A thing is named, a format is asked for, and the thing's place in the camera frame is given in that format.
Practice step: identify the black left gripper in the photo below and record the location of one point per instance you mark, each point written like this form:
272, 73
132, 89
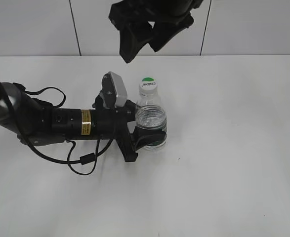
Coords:
111, 124

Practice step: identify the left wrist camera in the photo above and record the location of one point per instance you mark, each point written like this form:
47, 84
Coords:
113, 92

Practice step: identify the clear green-label water bottle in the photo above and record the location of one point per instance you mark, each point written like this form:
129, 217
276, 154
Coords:
151, 114

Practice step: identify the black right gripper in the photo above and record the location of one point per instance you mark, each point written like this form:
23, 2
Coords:
132, 17

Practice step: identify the white green bottle cap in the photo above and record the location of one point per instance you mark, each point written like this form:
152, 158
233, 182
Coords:
148, 87

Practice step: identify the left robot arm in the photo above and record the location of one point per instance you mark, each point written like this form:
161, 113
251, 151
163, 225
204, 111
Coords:
40, 123

